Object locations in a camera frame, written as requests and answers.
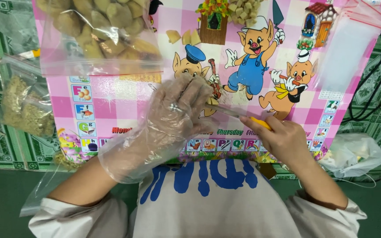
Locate clear crumpled plastic bag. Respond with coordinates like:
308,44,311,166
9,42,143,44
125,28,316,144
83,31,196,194
0,7,41,55

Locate brown cardboard piece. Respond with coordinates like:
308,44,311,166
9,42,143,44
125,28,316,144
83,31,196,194
259,162,278,181

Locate yellow handled tool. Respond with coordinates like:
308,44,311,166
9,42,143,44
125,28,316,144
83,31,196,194
20,48,41,60

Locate black cable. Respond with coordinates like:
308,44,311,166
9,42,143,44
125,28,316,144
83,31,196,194
341,0,381,123

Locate white crumpled plastic bag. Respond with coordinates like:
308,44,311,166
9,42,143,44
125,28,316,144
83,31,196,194
319,134,381,179

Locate pink cartoon print table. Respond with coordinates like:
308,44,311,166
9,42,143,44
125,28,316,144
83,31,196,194
32,0,381,163

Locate white shirt with blue print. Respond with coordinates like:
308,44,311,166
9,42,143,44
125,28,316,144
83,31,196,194
28,159,368,238

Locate clear bag of diced ginger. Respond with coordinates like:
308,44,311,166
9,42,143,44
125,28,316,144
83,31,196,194
0,56,57,138

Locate person's left hand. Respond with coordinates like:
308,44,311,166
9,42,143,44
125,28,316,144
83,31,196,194
134,74,215,160

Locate pile of diced ginger cubes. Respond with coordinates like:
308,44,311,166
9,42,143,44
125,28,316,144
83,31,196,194
227,0,264,28

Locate clear bag of ginger chunks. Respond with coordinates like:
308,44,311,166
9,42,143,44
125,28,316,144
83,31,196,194
35,0,164,77

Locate person's right hand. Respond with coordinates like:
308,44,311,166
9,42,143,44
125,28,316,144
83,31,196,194
239,115,311,166

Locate stack of empty zip bags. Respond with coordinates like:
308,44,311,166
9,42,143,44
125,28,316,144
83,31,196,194
312,0,381,92

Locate yellow handled knife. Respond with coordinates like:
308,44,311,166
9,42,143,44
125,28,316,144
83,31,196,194
206,103,273,132

